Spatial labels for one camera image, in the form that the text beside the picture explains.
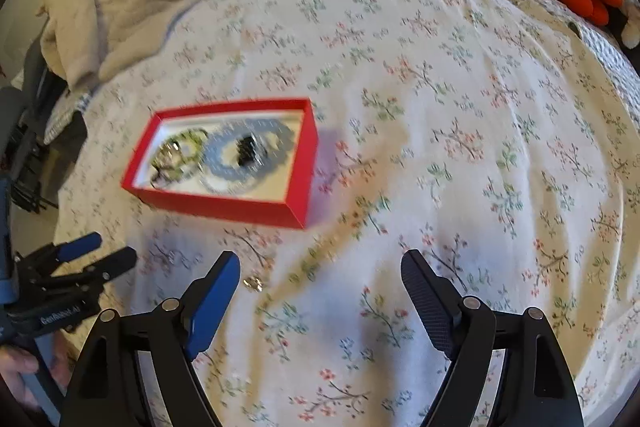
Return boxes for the gold silver bangle rings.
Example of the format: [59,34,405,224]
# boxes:
[156,141,188,172]

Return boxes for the green bead black cord bracelet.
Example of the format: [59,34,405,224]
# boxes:
[148,126,212,188]

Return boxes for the light blue bead bracelet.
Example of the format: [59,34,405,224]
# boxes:
[199,116,298,196]

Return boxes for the red cardboard box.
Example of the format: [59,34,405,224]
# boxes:
[122,98,319,229]

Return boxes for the black hair claw clip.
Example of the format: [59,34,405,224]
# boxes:
[236,134,258,168]

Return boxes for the person's left hand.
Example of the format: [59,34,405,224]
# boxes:
[0,330,76,410]

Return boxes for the dark clothing on chair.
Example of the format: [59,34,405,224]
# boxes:
[0,36,89,212]

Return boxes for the checked grey cloth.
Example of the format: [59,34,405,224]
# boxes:
[43,87,100,145]

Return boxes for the floral white bedsheet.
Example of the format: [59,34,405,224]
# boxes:
[55,0,639,426]

